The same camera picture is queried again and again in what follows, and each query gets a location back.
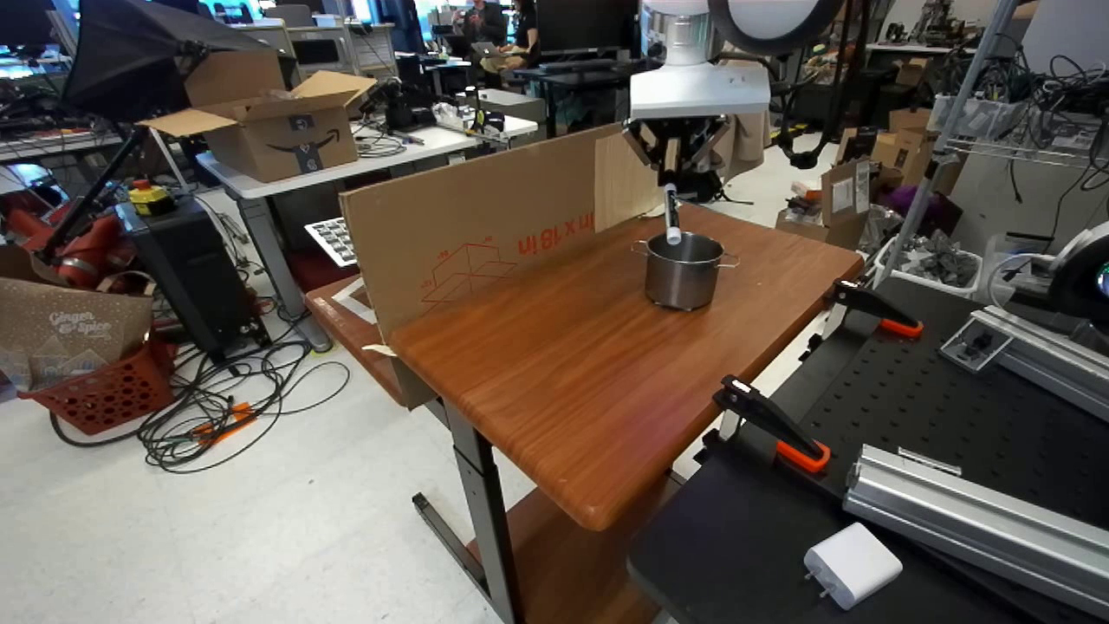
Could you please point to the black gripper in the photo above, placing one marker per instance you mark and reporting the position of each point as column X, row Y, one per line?
column 676, row 141

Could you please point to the black white dry-erase marker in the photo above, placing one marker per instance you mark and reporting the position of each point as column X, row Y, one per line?
column 673, row 219

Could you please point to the silver steel pot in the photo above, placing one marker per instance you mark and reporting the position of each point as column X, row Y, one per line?
column 682, row 275

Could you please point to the brown cardboard backdrop panel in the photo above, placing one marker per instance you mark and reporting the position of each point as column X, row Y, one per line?
column 497, row 225

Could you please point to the black orange bar clamp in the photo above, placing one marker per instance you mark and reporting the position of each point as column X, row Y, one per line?
column 882, row 310
column 773, row 427

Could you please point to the white work table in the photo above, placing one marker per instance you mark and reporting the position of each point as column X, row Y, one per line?
column 348, row 156

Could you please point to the black perforated breadboard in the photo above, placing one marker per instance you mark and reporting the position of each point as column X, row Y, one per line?
column 924, row 402

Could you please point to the black white checkerboard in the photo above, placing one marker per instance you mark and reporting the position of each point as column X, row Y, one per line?
column 334, row 240

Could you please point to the black metal table leg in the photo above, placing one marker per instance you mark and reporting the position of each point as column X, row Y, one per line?
column 487, row 507

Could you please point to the open cardboard shipping box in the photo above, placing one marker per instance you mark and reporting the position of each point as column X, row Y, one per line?
column 280, row 124

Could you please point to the white power adapter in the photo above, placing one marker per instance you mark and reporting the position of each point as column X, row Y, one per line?
column 853, row 563

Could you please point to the black equipment box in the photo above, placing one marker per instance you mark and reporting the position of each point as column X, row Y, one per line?
column 191, row 271

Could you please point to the yellow red emergency stop button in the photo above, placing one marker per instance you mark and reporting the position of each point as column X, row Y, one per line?
column 152, row 194

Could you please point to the black photo umbrella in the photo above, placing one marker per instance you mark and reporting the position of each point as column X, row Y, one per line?
column 140, row 45

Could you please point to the red mesh basket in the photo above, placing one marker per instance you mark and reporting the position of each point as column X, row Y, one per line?
column 105, row 386

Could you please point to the brown paper bag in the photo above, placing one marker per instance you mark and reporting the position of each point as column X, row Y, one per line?
column 64, row 332

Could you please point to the aluminium rail with bracket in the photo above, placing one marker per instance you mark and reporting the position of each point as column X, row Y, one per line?
column 1040, row 351

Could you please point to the plain aluminium rail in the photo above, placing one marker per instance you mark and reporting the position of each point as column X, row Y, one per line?
column 982, row 523

